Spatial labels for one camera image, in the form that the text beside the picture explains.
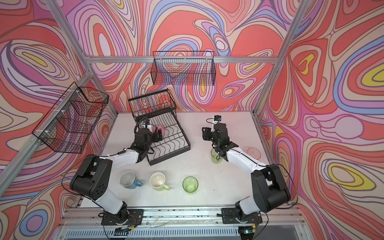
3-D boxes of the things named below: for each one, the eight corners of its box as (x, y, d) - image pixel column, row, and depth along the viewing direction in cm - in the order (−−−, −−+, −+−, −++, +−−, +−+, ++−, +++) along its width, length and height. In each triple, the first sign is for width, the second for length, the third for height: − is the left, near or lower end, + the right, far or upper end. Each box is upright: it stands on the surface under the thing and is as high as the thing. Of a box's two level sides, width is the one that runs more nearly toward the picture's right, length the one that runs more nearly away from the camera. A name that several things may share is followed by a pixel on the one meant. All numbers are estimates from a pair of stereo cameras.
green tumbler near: (189, 198, 81) (189, 193, 74) (181, 186, 85) (180, 181, 78) (200, 189, 84) (201, 184, 77) (191, 178, 88) (191, 172, 81)
